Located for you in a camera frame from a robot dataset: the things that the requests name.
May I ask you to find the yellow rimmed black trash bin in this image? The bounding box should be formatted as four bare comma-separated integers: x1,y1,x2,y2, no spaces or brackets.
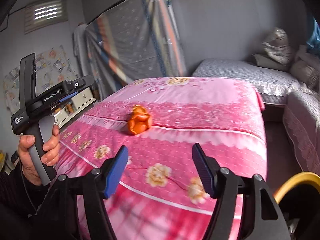
274,172,320,239

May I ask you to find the person's left hand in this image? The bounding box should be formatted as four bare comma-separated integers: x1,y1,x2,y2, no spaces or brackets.
17,116,60,186

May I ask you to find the white drawer cabinet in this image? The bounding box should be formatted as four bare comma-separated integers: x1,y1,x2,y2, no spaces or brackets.
52,88,96,128

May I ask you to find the orange crumpled snack wrapper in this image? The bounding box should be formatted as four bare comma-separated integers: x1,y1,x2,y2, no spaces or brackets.
127,105,152,135

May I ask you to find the grey quilted corner sofa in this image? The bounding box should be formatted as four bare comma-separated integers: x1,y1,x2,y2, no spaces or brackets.
192,59,319,174

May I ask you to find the covered leaning mattress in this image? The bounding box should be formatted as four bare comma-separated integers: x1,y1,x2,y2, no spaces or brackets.
73,0,188,100

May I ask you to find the grey cushion pile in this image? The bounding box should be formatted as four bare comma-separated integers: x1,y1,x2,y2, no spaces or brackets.
290,45,319,91

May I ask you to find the grey bolster under tiger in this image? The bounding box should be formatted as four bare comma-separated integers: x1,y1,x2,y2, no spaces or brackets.
252,54,289,72

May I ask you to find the white tiger plush toy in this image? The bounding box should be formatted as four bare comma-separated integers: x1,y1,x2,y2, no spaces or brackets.
262,28,295,65

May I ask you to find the blue curtain left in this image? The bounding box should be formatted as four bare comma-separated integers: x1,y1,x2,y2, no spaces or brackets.
306,14,319,56

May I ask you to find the cartoon wall sticker sheet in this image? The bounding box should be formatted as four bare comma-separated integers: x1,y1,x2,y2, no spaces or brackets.
3,46,79,114

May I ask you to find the wall vent grille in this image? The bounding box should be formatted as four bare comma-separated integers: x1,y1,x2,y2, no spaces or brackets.
24,0,68,34

